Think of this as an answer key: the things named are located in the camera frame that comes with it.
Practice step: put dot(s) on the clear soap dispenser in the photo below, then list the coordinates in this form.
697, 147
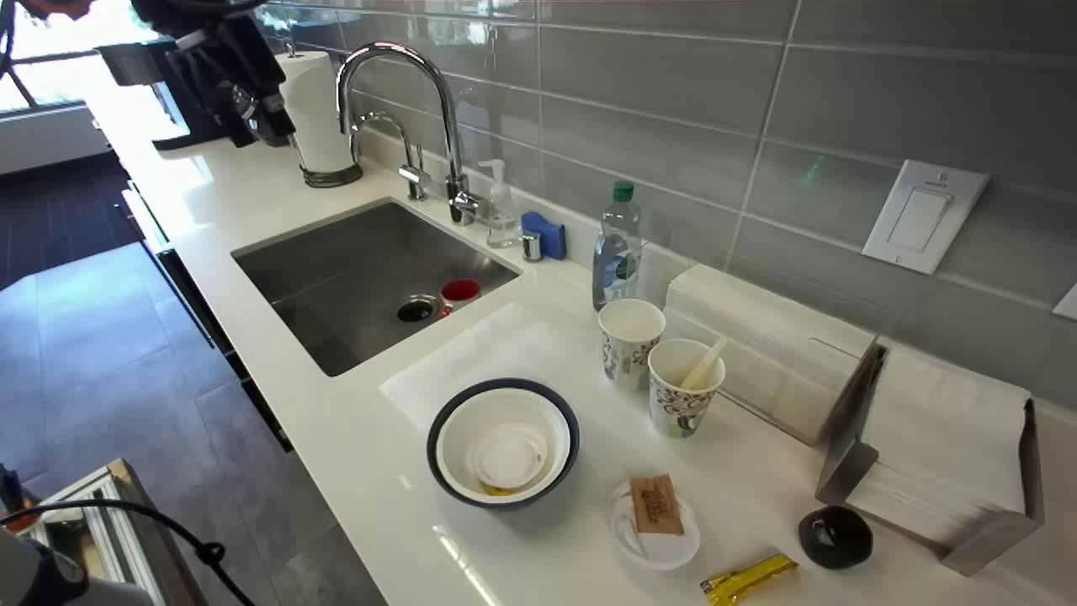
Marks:
499, 212

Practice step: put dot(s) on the empty patterned paper cup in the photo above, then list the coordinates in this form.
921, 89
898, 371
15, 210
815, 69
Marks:
626, 348

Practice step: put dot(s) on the yellow sachet packet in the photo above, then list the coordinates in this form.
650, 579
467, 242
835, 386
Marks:
744, 576

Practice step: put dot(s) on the white napkin stack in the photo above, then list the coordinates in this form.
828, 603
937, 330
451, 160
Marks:
942, 448

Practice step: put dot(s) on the blue sponge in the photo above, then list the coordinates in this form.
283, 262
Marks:
545, 236

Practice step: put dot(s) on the white plastic bowl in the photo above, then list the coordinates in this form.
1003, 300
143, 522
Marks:
458, 448

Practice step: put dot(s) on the clear water bottle green cap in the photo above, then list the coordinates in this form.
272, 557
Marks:
618, 258

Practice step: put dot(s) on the white outlet plate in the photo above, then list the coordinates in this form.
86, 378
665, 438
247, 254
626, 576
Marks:
1067, 306

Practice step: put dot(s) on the stainless steel sink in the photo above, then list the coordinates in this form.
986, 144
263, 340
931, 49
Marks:
339, 280

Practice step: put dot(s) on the white kettle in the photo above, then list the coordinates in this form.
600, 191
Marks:
322, 113

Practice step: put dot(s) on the small yellow scrap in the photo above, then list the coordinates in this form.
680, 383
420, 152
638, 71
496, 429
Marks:
496, 491

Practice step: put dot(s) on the wooden box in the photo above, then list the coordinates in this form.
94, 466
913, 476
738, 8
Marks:
122, 540

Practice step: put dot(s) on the tall chrome faucet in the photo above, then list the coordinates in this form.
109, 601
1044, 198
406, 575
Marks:
450, 123

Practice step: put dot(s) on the dark floor mat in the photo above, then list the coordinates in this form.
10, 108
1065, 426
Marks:
55, 219

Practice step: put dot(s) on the small red cup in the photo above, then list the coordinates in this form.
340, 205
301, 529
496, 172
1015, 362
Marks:
458, 293

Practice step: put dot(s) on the grey blurry device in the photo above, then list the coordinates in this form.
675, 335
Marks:
36, 576

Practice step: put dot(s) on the blue rimmed white bowl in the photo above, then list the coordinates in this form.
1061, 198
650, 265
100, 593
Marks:
435, 473

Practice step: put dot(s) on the brown paper packet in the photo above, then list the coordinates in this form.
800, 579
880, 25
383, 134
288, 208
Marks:
654, 508

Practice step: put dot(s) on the wooden stir stick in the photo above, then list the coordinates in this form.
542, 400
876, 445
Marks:
707, 362

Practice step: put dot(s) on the grey metal napkin holder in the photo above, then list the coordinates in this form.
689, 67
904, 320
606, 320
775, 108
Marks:
850, 448

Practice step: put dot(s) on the black coffee machine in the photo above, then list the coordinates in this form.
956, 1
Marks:
229, 69

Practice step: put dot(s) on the black round lid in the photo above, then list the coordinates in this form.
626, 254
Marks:
835, 536

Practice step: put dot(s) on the patterned paper cup with stick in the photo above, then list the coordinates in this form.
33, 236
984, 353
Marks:
679, 408

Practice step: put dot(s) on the small chrome tap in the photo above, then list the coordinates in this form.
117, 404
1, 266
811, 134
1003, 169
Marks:
411, 169

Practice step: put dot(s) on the white light switch plate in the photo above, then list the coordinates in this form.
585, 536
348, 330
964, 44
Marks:
923, 219

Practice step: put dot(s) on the thin white plastic disc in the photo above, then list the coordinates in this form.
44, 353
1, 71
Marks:
513, 460

